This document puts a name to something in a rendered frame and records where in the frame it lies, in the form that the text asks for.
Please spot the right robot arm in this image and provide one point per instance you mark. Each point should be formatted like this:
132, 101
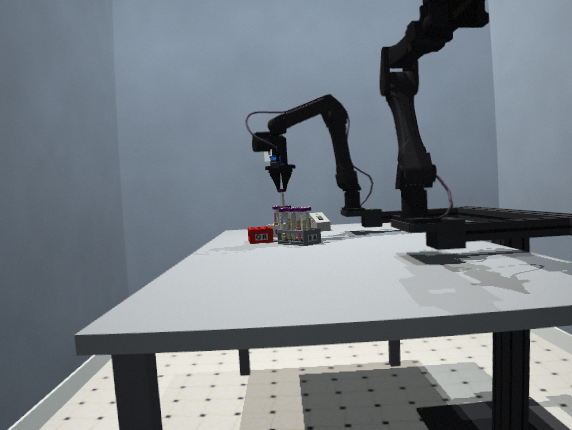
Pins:
334, 118

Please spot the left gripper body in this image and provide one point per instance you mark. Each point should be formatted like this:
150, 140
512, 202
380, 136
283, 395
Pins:
439, 17

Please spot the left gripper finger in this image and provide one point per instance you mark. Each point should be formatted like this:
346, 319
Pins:
458, 10
471, 18

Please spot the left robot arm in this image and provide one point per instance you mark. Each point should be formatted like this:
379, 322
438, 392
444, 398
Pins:
415, 166

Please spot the red rack with round wells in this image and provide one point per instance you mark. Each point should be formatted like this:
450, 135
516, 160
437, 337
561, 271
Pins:
260, 234

